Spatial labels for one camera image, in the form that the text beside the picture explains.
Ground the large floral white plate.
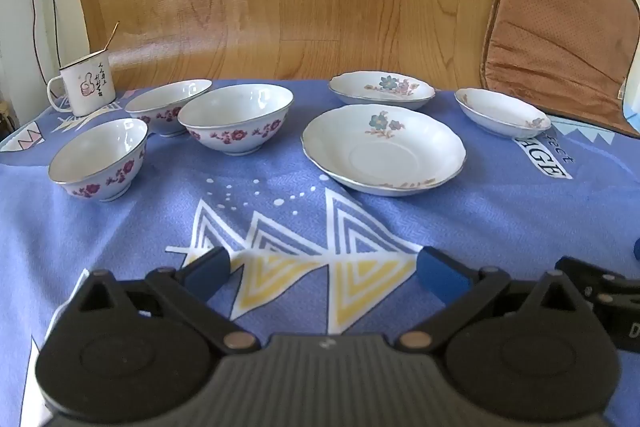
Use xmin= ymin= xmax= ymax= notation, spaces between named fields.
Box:
xmin=301 ymin=105 xmax=467 ymax=196

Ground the small floral white plate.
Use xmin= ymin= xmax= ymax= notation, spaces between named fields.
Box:
xmin=454 ymin=88 xmax=553 ymax=140

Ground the white enamel mug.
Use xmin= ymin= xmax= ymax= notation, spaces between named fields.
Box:
xmin=47 ymin=49 xmax=117 ymax=118

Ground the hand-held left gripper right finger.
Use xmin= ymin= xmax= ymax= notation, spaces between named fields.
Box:
xmin=399 ymin=246 xmax=594 ymax=355

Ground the brown seat cushion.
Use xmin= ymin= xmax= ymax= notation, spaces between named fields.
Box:
xmin=480 ymin=0 xmax=640 ymax=138

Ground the large floral white bowl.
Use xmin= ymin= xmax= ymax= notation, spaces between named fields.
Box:
xmin=177 ymin=84 xmax=295 ymax=156

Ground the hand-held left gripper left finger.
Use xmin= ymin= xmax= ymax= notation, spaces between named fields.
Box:
xmin=60 ymin=247 xmax=262 ymax=355

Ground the blue printed tablecloth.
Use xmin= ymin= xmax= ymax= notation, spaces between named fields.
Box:
xmin=0 ymin=79 xmax=640 ymax=427

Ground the thin stick in mug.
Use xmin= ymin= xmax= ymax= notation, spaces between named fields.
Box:
xmin=102 ymin=22 xmax=121 ymax=54

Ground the small floral white bowl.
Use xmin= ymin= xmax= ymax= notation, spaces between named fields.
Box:
xmin=48 ymin=118 xmax=149 ymax=202

